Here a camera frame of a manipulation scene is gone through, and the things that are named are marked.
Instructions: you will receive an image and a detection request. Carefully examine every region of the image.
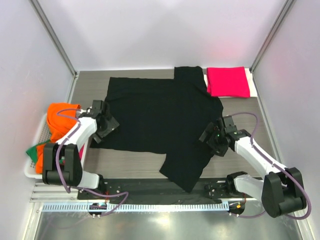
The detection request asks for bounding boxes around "right aluminium frame post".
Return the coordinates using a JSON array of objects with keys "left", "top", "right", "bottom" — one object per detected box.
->
[{"left": 249, "top": 0, "right": 296, "bottom": 74}]

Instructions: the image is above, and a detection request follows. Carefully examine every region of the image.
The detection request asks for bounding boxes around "white slotted cable duct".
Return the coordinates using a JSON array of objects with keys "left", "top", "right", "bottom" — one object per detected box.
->
[{"left": 42, "top": 201, "right": 229, "bottom": 213}]

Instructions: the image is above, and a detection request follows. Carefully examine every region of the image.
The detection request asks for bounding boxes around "folded white t-shirt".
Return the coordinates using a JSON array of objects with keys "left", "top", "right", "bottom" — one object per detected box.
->
[{"left": 203, "top": 67, "right": 258, "bottom": 99}]

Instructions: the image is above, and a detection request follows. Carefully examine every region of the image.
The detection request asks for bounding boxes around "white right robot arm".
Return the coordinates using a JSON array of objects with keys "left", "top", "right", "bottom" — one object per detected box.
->
[{"left": 199, "top": 115, "right": 312, "bottom": 220}]

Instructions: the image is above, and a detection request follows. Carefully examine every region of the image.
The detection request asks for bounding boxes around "white plastic laundry basket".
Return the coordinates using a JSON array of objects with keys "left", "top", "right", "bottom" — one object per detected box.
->
[{"left": 24, "top": 113, "right": 87, "bottom": 180}]

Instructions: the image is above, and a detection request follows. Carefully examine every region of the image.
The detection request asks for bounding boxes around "pink t-shirt in basket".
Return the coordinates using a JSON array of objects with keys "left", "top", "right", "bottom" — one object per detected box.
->
[{"left": 78, "top": 146, "right": 85, "bottom": 159}]

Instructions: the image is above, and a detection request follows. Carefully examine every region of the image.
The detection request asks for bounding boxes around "left aluminium frame post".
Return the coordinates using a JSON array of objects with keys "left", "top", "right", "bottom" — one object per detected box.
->
[{"left": 29, "top": 0, "right": 77, "bottom": 78}]

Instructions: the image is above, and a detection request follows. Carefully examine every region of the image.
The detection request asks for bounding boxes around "folded pink t-shirt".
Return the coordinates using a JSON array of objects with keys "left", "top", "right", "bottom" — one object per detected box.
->
[{"left": 206, "top": 66, "right": 251, "bottom": 99}]

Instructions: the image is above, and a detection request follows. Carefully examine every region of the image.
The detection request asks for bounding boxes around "orange t-shirt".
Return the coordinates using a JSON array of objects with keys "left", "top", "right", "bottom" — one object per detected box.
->
[{"left": 35, "top": 102, "right": 81, "bottom": 174}]

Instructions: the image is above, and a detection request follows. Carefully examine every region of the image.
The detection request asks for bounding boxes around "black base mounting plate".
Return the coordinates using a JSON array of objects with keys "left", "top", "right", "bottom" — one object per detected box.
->
[{"left": 77, "top": 177, "right": 256, "bottom": 201}]

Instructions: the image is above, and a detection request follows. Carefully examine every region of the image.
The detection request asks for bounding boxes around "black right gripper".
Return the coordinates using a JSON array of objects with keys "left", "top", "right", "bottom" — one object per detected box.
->
[{"left": 197, "top": 122, "right": 229, "bottom": 157}]

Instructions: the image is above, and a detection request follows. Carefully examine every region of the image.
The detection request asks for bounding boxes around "green t-shirt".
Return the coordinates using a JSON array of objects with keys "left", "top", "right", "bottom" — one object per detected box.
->
[{"left": 26, "top": 142, "right": 46, "bottom": 164}]

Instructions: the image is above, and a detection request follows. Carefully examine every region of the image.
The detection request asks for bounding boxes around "aluminium frame post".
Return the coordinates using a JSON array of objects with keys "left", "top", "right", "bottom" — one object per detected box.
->
[
  {"left": 249, "top": 0, "right": 296, "bottom": 74},
  {"left": 29, "top": 0, "right": 77, "bottom": 78}
]

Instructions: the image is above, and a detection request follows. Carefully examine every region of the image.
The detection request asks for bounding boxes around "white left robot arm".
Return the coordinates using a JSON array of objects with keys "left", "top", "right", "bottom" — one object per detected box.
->
[{"left": 41, "top": 100, "right": 119, "bottom": 200}]

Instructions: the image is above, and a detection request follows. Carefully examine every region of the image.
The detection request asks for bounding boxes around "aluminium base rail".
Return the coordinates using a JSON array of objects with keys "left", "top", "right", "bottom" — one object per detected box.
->
[{"left": 31, "top": 183, "right": 81, "bottom": 203}]

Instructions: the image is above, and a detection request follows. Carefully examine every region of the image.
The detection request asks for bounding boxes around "black t-shirt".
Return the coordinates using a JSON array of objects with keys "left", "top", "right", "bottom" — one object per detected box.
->
[{"left": 90, "top": 66, "right": 224, "bottom": 193}]

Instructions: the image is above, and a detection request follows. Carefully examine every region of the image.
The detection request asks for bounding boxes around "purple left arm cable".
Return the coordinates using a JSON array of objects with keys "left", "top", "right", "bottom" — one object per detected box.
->
[{"left": 56, "top": 107, "right": 130, "bottom": 216}]

